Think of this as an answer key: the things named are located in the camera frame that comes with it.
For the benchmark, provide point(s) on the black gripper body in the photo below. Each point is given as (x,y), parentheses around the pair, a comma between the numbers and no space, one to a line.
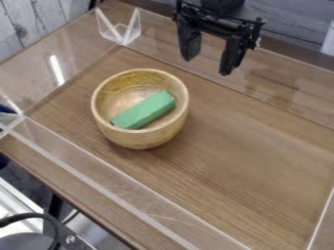
(222,18)

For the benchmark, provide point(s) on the black table leg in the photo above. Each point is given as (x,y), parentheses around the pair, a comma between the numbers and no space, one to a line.
(55,206)

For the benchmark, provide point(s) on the brown wooden bowl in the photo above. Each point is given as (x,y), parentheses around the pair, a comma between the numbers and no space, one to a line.
(123,90)

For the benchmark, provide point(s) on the green rectangular block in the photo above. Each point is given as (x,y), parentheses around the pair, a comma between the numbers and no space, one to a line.
(144,112)

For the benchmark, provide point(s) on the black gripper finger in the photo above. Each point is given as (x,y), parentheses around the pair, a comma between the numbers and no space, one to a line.
(190,39)
(234,54)

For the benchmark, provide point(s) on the clear acrylic corner bracket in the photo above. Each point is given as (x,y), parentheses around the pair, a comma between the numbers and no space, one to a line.
(119,33)

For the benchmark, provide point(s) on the blue object at left edge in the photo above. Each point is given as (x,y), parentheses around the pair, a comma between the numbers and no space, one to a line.
(5,109)

